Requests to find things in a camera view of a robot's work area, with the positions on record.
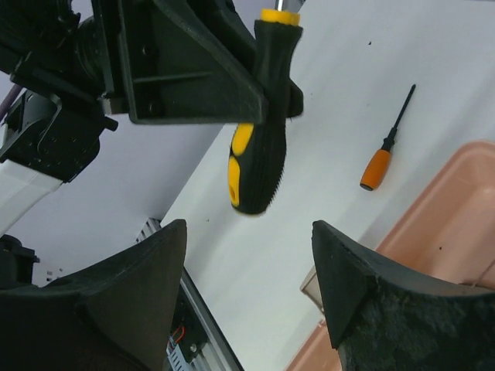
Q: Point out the orange handled black screwdriver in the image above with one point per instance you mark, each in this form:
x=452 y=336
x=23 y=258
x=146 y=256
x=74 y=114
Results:
x=378 y=165

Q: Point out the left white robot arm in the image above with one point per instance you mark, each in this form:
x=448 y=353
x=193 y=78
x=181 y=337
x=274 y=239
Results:
x=51 y=120

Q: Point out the aluminium mounting rail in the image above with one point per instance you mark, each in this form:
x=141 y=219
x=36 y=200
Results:
x=195 y=340

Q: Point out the black yellow screwdriver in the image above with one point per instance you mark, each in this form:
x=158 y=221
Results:
x=256 y=163

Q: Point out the pink plastic tool box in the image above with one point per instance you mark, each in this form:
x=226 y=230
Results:
x=431 y=306

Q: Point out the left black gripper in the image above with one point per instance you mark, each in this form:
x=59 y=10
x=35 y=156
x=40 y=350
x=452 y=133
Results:
x=170 y=62

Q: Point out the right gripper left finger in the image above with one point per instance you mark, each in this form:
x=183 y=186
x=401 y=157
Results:
x=130 y=297

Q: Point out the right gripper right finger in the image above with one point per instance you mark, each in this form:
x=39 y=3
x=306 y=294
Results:
x=342 y=275

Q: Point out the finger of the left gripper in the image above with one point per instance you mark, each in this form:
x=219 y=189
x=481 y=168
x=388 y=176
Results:
x=267 y=53

